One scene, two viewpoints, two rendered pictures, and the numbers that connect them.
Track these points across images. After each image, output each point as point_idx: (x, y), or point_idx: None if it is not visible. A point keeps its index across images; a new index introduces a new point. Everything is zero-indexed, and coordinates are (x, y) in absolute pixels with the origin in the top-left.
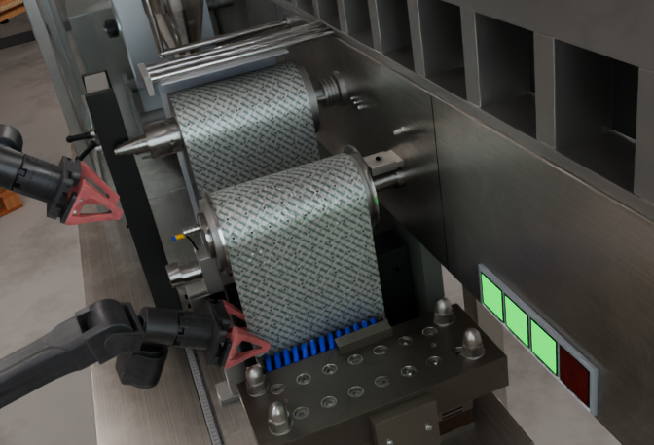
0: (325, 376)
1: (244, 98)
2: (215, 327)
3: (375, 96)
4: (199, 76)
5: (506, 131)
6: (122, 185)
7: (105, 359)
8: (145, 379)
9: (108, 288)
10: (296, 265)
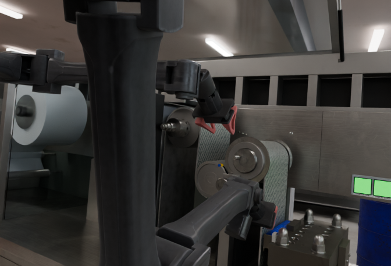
0: (301, 237)
1: None
2: (267, 204)
3: (264, 126)
4: (172, 111)
5: (380, 110)
6: None
7: (251, 206)
8: (246, 231)
9: (59, 250)
10: (275, 181)
